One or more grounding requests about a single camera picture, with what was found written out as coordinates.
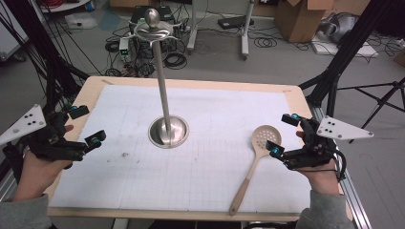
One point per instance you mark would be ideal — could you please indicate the beige slotted spoon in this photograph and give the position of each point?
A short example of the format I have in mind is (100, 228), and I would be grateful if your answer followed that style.
(251, 171)

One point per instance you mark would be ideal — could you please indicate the small cardboard box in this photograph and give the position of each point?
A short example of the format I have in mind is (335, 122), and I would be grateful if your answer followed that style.
(400, 58)

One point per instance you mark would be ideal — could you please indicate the person's left hand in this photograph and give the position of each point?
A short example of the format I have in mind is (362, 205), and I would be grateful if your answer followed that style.
(36, 175)

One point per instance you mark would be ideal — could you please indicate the desk with white legs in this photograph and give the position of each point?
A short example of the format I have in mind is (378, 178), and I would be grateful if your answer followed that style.
(192, 35)

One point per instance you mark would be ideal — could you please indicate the grey rounded appliance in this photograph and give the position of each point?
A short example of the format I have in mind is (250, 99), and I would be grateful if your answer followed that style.
(339, 27)

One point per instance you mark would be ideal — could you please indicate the person's right hand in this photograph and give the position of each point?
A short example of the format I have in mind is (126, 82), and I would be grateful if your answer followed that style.
(323, 179)

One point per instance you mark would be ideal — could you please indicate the white flat board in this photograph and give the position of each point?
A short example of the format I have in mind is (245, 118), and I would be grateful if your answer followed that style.
(344, 49)

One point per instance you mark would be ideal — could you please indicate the power supply with green display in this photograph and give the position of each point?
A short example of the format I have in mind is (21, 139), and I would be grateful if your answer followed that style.
(124, 49)

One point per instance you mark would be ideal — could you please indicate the black tripod stand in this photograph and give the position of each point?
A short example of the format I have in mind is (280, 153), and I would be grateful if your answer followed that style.
(380, 101)

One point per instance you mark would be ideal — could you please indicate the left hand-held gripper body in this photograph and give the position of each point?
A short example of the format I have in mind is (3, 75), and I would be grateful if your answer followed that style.
(47, 143)

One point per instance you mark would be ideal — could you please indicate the steel utensil rack stand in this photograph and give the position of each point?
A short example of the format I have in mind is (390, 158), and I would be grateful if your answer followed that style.
(163, 92)

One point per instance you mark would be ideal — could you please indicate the white grid mat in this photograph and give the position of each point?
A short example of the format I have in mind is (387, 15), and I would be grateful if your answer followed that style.
(197, 178)

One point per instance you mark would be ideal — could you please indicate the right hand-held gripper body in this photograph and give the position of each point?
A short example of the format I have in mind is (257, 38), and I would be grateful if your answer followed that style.
(315, 152)

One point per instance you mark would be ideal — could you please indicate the large open cardboard box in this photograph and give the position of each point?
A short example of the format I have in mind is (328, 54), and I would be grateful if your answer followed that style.
(299, 22)

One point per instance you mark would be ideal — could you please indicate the aluminium rail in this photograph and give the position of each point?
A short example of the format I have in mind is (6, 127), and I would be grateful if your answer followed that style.
(351, 194)

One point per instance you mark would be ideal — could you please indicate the flat black box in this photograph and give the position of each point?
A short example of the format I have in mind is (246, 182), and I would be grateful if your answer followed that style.
(235, 21)

